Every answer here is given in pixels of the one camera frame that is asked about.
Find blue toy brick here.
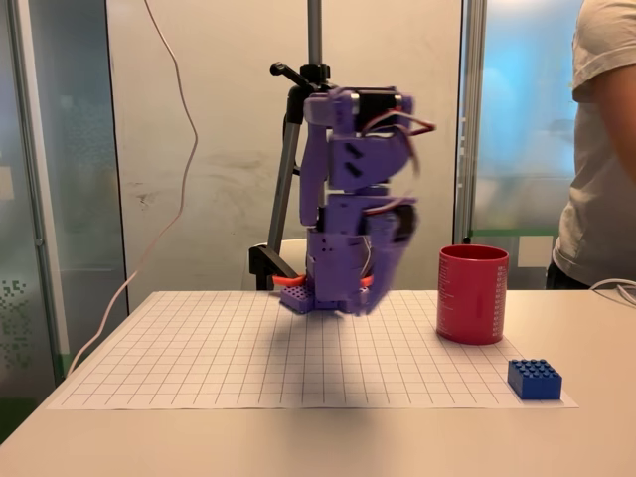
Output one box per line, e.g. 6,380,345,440
507,358,563,401

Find red cup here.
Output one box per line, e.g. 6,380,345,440
436,243,511,347

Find white grid paper sheet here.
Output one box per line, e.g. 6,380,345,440
47,290,580,411

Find person in beige shirt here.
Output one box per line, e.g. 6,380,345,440
545,0,636,290

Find grey and black tripod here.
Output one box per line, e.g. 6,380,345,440
267,0,345,279

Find grey metal frame post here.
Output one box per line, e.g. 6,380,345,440
5,0,71,382
452,0,489,244

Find white cables on table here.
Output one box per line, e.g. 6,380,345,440
590,277,636,307

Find pale pink hanging cable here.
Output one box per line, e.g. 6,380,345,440
67,0,200,377

